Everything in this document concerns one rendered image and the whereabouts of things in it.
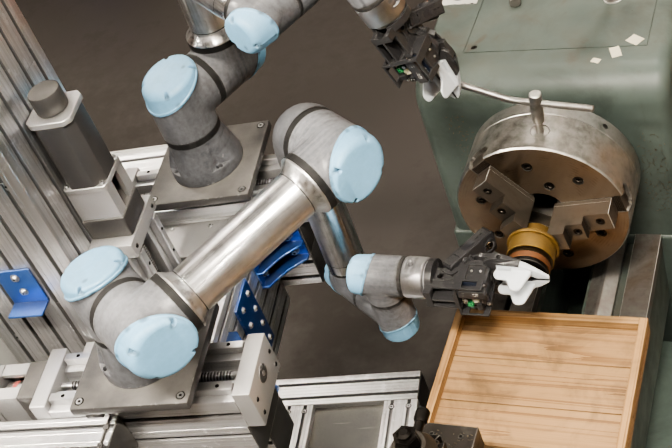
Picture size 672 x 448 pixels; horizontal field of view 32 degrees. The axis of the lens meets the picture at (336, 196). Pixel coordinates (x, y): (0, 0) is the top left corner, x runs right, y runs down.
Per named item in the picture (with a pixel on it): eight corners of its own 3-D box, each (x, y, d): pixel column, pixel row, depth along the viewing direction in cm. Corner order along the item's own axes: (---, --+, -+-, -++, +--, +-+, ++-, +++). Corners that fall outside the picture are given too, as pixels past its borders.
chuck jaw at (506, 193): (523, 196, 218) (473, 160, 215) (540, 184, 214) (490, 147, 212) (510, 240, 211) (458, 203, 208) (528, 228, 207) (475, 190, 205)
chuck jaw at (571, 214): (557, 188, 214) (621, 181, 208) (566, 208, 217) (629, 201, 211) (545, 233, 207) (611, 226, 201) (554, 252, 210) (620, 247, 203)
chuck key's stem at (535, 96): (549, 140, 209) (543, 89, 202) (545, 148, 208) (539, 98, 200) (536, 138, 210) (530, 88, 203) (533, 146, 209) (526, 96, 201)
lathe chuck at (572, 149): (478, 228, 237) (458, 108, 216) (640, 243, 226) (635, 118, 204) (468, 261, 231) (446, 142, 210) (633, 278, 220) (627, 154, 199)
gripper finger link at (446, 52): (440, 80, 201) (414, 44, 196) (444, 72, 202) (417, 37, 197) (463, 75, 198) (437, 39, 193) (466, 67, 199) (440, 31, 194)
